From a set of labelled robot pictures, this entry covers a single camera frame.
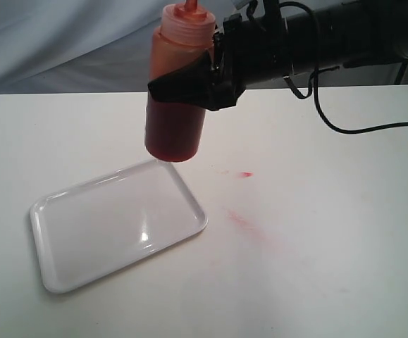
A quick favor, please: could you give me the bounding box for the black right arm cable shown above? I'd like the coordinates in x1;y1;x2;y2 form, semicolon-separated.
279;1;408;134

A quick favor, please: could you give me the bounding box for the red sauce squeeze bottle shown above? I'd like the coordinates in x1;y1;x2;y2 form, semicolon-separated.
144;1;216;163

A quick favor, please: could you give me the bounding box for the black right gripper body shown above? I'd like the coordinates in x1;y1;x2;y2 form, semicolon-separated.
206;10;291;111

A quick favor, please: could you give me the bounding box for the black tripod stand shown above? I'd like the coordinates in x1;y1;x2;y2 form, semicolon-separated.
393;59;408;85

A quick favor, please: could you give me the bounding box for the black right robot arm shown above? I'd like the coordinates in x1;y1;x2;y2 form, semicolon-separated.
148;1;408;111

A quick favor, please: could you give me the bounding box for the grey backdrop cloth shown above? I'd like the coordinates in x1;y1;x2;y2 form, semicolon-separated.
0;1;166;94

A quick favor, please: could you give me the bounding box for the white rectangular plastic tray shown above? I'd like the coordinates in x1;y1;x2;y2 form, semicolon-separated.
30;160;208;294

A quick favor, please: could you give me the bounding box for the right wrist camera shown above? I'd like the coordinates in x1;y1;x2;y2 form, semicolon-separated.
231;0;259;14

